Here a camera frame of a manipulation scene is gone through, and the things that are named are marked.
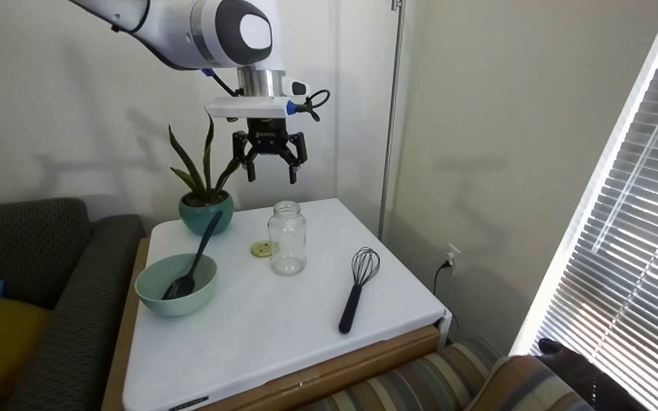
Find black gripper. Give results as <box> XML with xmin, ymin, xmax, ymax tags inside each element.
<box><xmin>232</xmin><ymin>116</ymin><xmax>312</xmax><ymax>186</ymax></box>

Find clear glass jar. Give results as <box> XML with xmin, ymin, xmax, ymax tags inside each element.
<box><xmin>267</xmin><ymin>199</ymin><xmax>308</xmax><ymax>278</ymax></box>

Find yellow jar lid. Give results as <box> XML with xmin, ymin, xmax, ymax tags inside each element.
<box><xmin>249</xmin><ymin>239</ymin><xmax>279</xmax><ymax>261</ymax></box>

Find green snake plant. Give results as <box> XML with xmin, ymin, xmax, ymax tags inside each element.
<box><xmin>167</xmin><ymin>113</ymin><xmax>248</xmax><ymax>206</ymax></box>

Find teal ceramic plant pot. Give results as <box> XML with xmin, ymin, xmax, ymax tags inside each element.
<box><xmin>177</xmin><ymin>189</ymin><xmax>238</xmax><ymax>238</ymax></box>

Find black plastic spoon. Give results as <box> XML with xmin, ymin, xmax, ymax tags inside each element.
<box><xmin>162</xmin><ymin>210</ymin><xmax>226</xmax><ymax>302</ymax></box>

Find pale green bowl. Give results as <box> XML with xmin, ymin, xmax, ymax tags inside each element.
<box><xmin>132</xmin><ymin>250</ymin><xmax>222</xmax><ymax>319</ymax></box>

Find white foam board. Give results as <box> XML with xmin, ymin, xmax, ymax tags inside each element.
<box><xmin>121</xmin><ymin>197</ymin><xmax>453</xmax><ymax>411</ymax></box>

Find brown wooden table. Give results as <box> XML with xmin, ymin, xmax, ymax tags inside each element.
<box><xmin>99</xmin><ymin>234</ymin><xmax>442</xmax><ymax>411</ymax></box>

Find dark grey sofa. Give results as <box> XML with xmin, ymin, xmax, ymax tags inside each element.
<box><xmin>0</xmin><ymin>197</ymin><xmax>150</xmax><ymax>411</ymax></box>

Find striped fabric couch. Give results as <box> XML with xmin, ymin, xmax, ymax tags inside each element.
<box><xmin>298</xmin><ymin>338</ymin><xmax>599</xmax><ymax>411</ymax></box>

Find striped couch cushion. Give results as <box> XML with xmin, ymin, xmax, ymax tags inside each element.
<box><xmin>465</xmin><ymin>352</ymin><xmax>599</xmax><ymax>411</ymax></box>

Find white window blinds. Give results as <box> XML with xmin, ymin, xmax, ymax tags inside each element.
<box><xmin>521</xmin><ymin>0</ymin><xmax>658</xmax><ymax>411</ymax></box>

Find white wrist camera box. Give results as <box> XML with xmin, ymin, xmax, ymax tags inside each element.
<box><xmin>203</xmin><ymin>93</ymin><xmax>308</xmax><ymax>120</ymax></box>

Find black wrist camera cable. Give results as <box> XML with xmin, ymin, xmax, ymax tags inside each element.
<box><xmin>287</xmin><ymin>87</ymin><xmax>335</xmax><ymax>124</ymax></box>

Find grey wall conduit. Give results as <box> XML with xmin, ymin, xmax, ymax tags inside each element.
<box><xmin>378</xmin><ymin>0</ymin><xmax>408</xmax><ymax>223</ymax></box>

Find black handled wire whisk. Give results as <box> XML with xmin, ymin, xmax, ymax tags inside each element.
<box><xmin>336</xmin><ymin>243</ymin><xmax>383</xmax><ymax>336</ymax></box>

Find black power cord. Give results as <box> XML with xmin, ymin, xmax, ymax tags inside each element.
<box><xmin>429</xmin><ymin>257</ymin><xmax>455</xmax><ymax>302</ymax></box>

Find white wall outlet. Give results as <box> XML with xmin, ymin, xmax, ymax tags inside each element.
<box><xmin>442</xmin><ymin>239</ymin><xmax>465</xmax><ymax>270</ymax></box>

